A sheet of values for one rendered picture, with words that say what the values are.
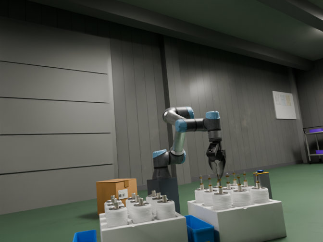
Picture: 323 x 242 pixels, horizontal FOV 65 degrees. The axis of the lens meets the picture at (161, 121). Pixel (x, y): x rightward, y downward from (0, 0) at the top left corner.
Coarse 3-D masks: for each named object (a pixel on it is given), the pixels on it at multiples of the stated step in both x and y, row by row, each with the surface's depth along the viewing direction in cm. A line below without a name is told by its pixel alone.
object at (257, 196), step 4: (252, 192) 140; (256, 192) 138; (260, 192) 138; (264, 192) 138; (252, 196) 140; (256, 196) 138; (260, 196) 137; (264, 196) 137; (268, 196) 139; (252, 200) 140; (256, 200) 138; (260, 200) 137; (264, 200) 137; (268, 200) 138
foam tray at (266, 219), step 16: (192, 208) 154; (208, 208) 135; (240, 208) 129; (256, 208) 131; (272, 208) 134; (224, 224) 125; (240, 224) 128; (256, 224) 130; (272, 224) 132; (224, 240) 124; (240, 240) 126; (256, 240) 128
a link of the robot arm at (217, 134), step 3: (210, 132) 139; (213, 132) 138; (216, 132) 138; (219, 132) 138; (210, 135) 139; (213, 135) 138; (216, 135) 138; (219, 135) 138; (210, 138) 139; (213, 138) 138; (216, 138) 138
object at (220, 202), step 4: (212, 196) 135; (216, 196) 132; (220, 196) 131; (224, 196) 131; (228, 196) 132; (216, 200) 132; (220, 200) 131; (224, 200) 131; (228, 200) 131; (216, 204) 132; (220, 204) 131; (224, 204) 130; (228, 204) 131; (216, 208) 132; (220, 208) 130; (224, 208) 130; (228, 208) 130
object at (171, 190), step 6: (150, 180) 204; (156, 180) 197; (162, 180) 197; (168, 180) 200; (174, 180) 203; (150, 186) 204; (156, 186) 197; (162, 186) 196; (168, 186) 199; (174, 186) 202; (150, 192) 204; (156, 192) 197; (162, 192) 195; (168, 192) 198; (174, 192) 201; (168, 198) 197; (174, 198) 200; (174, 204) 199
